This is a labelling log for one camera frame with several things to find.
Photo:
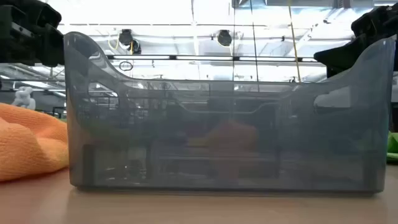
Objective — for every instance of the white humanoid figure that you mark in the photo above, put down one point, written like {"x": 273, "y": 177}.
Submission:
{"x": 23, "y": 97}

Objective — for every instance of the black metal railing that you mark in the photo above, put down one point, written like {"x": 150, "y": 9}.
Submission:
{"x": 59, "y": 109}

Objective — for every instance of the orange microfiber towel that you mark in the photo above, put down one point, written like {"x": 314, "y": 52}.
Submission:
{"x": 31, "y": 143}
{"x": 230, "y": 133}

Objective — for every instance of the long ceiling light bar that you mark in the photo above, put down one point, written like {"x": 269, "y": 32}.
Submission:
{"x": 202, "y": 58}

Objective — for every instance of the grey translucent plastic bin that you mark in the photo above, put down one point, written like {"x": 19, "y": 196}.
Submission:
{"x": 217, "y": 168}

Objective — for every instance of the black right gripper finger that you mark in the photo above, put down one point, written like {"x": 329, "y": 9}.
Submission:
{"x": 339, "y": 57}

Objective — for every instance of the green microfiber towel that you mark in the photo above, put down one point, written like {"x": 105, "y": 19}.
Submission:
{"x": 392, "y": 146}

